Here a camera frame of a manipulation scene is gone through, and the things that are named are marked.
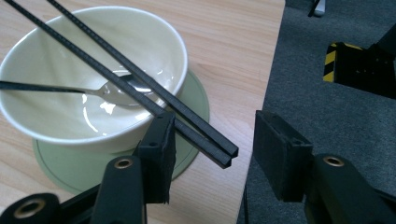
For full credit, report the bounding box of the black stand leg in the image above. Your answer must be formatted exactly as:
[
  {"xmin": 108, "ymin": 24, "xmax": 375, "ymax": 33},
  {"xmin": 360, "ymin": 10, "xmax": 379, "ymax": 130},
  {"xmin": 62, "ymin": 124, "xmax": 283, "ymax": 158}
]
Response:
[{"xmin": 307, "ymin": 0, "xmax": 322, "ymax": 18}]

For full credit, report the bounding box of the pale green plate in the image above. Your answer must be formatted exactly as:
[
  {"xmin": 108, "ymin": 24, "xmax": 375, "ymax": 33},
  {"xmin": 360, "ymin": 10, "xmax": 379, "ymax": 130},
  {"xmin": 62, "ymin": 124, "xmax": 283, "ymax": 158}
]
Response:
[{"xmin": 32, "ymin": 68, "xmax": 210, "ymax": 195}]

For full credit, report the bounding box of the black chopstick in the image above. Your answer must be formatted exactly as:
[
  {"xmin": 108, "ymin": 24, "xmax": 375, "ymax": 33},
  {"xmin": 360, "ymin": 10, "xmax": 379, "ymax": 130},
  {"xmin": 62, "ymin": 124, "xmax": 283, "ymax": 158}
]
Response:
[
  {"xmin": 46, "ymin": 0, "xmax": 240, "ymax": 158},
  {"xmin": 3, "ymin": 0, "xmax": 233, "ymax": 170}
]

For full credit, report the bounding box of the metal fork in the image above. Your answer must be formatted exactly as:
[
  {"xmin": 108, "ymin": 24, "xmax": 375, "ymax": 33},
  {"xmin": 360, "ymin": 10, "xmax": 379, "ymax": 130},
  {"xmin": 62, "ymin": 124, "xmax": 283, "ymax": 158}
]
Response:
[{"xmin": 0, "ymin": 74, "xmax": 155, "ymax": 107}]

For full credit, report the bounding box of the black yellow striped base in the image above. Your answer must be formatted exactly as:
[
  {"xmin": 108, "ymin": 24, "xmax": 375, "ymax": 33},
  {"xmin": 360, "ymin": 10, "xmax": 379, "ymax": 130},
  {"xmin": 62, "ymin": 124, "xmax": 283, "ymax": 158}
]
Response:
[{"xmin": 322, "ymin": 23, "xmax": 396, "ymax": 100}]

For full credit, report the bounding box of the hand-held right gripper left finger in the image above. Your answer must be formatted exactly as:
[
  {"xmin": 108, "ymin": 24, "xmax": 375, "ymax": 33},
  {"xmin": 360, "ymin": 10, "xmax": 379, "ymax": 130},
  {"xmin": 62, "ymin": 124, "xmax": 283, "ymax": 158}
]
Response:
[{"xmin": 134, "ymin": 111, "xmax": 177, "ymax": 205}]

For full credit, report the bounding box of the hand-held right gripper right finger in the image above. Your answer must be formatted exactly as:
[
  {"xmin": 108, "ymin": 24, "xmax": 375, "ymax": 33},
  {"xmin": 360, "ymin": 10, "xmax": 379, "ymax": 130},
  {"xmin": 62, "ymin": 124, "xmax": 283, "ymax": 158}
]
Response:
[{"xmin": 253, "ymin": 109, "xmax": 314, "ymax": 203}]

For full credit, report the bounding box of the cream ceramic bowl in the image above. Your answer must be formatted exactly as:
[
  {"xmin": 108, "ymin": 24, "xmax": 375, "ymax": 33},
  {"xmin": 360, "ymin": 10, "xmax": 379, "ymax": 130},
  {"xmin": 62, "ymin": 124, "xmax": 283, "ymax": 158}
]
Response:
[{"xmin": 0, "ymin": 5, "xmax": 190, "ymax": 154}]

